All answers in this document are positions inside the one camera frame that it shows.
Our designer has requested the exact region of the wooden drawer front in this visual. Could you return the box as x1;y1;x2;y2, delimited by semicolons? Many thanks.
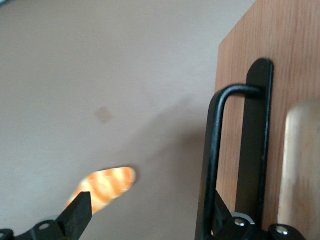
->
214;0;320;240

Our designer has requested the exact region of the beige rounded object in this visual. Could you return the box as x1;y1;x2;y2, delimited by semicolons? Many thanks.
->
279;99;320;227

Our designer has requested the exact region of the black metal drawer handle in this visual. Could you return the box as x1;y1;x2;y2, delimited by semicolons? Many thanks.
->
194;57;275;240

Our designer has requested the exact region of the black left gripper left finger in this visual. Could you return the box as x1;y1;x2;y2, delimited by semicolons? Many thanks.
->
0;191;93;240

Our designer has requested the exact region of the orange striped toy bread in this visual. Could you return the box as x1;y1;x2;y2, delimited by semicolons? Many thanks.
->
63;166;137;215

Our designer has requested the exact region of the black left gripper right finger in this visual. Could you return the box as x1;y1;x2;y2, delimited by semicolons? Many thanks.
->
211;190;305;240

